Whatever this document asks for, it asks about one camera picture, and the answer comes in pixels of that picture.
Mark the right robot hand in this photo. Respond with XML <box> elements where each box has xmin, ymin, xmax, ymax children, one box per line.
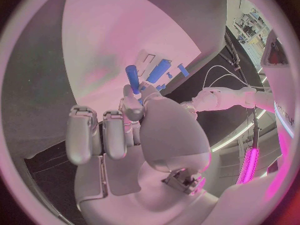
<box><xmin>65</xmin><ymin>81</ymin><xmax>220</xmax><ymax>225</ymax></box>

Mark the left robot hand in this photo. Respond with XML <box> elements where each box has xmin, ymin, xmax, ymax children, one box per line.
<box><xmin>179</xmin><ymin>100</ymin><xmax>199</xmax><ymax>117</ymax></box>

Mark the white task board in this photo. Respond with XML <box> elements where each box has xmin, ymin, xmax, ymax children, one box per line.
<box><xmin>60</xmin><ymin>0</ymin><xmax>203</xmax><ymax>114</ymax></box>

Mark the long blue cylinder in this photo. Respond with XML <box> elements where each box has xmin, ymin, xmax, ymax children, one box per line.
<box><xmin>146</xmin><ymin>58</ymin><xmax>172</xmax><ymax>84</ymax></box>

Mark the black metal pole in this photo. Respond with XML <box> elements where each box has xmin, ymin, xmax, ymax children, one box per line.
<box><xmin>223</xmin><ymin>28</ymin><xmax>250</xmax><ymax>88</ymax></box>

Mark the glowing light bar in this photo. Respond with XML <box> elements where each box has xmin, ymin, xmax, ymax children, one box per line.
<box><xmin>235</xmin><ymin>146</ymin><xmax>261</xmax><ymax>185</ymax></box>

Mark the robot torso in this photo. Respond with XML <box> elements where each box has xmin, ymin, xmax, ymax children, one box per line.
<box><xmin>259</xmin><ymin>29</ymin><xmax>297</xmax><ymax>155</ymax></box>

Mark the workshop shelf rack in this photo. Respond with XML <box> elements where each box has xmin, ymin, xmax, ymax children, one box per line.
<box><xmin>232</xmin><ymin>6</ymin><xmax>271</xmax><ymax>49</ymax></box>

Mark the white cable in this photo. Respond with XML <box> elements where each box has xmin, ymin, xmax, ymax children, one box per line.
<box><xmin>202</xmin><ymin>64</ymin><xmax>254</xmax><ymax>89</ymax></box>
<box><xmin>208</xmin><ymin>73</ymin><xmax>267</xmax><ymax>90</ymax></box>

